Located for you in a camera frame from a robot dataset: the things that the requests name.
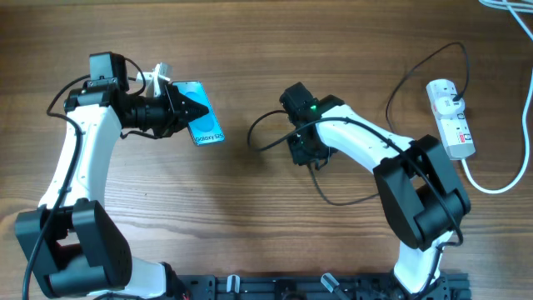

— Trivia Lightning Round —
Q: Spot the white USB charger plug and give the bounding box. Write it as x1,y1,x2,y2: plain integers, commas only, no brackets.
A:
434,96,465,118

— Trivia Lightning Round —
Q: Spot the blue Galaxy smartphone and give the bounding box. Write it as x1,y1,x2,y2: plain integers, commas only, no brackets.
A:
172,81,225,147

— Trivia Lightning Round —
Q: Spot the black mounting rail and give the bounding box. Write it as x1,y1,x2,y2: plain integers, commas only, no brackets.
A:
168,272,473,300

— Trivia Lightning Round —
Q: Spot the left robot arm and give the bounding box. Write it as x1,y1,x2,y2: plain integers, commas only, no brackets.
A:
15,52,209,299

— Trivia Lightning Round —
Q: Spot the black charging cable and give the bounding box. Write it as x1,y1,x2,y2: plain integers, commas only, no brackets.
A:
306,42,472,208

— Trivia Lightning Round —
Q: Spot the white power strip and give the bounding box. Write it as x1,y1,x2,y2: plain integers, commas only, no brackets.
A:
426,79,476,160

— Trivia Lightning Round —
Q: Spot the white power strip cord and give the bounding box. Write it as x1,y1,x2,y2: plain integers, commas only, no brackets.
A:
460,66,533,195

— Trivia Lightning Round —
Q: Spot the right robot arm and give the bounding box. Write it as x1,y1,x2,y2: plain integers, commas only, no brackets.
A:
280,82,471,299

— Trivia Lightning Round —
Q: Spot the white cables top right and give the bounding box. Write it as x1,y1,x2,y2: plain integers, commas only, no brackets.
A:
478,0,533,41

